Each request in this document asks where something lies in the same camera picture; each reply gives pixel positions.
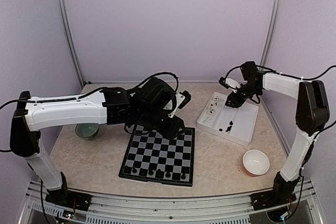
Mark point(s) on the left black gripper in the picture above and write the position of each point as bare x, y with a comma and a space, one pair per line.
171, 132

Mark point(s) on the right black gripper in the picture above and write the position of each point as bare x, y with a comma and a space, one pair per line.
238, 102

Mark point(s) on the black grey chessboard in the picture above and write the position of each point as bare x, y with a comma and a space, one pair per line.
152, 151

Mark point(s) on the black chess piece king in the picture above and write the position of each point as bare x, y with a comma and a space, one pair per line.
168, 174

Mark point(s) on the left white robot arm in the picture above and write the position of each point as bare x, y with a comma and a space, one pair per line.
151, 104

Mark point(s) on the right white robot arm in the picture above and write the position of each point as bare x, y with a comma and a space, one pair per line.
312, 109

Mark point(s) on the black chess pieces pile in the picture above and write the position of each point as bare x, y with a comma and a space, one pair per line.
229, 127

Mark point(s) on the white chess pieces pile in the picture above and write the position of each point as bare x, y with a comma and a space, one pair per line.
215, 105

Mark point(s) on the white plastic piece tray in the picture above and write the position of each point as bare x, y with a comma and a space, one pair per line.
244, 119

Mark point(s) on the white orange bowl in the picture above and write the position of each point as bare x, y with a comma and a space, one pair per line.
255, 163

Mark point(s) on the green glass bowl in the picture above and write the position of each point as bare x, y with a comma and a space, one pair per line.
87, 131

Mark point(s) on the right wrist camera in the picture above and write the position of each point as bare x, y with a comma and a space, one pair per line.
229, 83

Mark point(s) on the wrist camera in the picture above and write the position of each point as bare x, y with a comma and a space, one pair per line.
182, 99
229, 83

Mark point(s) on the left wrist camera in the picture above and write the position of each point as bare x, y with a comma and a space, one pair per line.
182, 99

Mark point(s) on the aluminium front rail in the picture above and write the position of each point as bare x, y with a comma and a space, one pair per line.
109, 208

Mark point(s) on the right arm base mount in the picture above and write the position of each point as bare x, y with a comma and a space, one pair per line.
268, 199

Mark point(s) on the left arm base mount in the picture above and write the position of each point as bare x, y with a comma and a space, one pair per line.
73, 200

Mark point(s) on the right aluminium frame post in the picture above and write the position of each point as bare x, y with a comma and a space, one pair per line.
270, 32

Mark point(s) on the aluminium frame post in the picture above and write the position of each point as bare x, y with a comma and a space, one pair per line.
70, 42
270, 32

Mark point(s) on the left aluminium frame post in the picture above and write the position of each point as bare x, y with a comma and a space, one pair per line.
70, 42

